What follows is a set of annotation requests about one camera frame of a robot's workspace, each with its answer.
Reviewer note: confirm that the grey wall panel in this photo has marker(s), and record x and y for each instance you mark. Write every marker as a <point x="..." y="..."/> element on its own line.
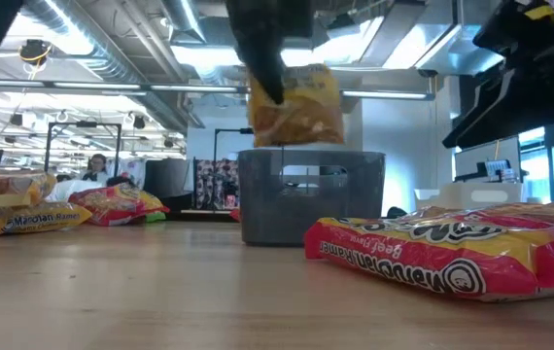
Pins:
<point x="476" y="160"/>

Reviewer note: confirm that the white plastic bin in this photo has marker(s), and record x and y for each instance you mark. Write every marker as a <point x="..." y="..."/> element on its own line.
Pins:
<point x="452" y="197"/>

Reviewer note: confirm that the black ceiling device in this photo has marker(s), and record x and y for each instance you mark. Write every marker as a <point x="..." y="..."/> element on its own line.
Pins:
<point x="34" y="51"/>

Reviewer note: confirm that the silver rectangular ceiling duct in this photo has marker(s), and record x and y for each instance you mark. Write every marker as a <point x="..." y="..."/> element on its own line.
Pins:
<point x="432" y="48"/>

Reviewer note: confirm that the red ramen packet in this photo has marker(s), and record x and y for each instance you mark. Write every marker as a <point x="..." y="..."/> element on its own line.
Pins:
<point x="107" y="206"/>

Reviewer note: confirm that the person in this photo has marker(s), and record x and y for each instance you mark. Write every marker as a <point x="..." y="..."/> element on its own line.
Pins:
<point x="97" y="167"/>

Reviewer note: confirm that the green lime shrimp ramen pack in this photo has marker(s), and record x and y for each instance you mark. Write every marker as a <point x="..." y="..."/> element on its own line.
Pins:
<point x="156" y="217"/>

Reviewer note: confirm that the small black object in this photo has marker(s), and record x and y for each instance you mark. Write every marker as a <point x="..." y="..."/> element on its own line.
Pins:
<point x="396" y="212"/>

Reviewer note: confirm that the silver round ceiling duct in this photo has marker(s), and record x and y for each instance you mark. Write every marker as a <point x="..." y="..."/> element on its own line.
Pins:
<point x="184" y="19"/>

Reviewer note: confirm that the yellow Maruchan ramen pack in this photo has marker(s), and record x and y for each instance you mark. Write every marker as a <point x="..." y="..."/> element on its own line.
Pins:
<point x="5" y="187"/>
<point x="306" y="112"/>
<point x="29" y="221"/>

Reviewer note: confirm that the long ceiling light bar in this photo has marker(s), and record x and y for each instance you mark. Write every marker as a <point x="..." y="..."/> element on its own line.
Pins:
<point x="184" y="88"/>

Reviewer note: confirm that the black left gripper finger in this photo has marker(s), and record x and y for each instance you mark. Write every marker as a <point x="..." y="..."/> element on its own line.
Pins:
<point x="299" y="30"/>
<point x="262" y="53"/>

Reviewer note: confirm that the grey plastic bin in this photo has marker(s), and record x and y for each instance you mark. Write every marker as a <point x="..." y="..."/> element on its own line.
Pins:
<point x="267" y="214"/>

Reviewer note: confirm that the dark grey cabinet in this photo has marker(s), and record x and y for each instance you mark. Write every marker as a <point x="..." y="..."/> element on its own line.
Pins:
<point x="167" y="182"/>

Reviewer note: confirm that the black table frame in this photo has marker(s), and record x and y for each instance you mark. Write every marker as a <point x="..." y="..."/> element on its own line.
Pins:
<point x="199" y="218"/>

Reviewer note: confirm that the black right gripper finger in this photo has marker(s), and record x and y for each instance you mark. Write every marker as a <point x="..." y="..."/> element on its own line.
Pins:
<point x="525" y="102"/>
<point x="539" y="41"/>

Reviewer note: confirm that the patterned fabric panel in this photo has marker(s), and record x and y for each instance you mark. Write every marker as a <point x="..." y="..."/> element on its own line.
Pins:
<point x="209" y="182"/>

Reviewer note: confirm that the silver spiral ceiling duct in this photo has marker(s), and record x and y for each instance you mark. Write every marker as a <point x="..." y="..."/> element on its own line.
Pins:
<point x="112" y="65"/>

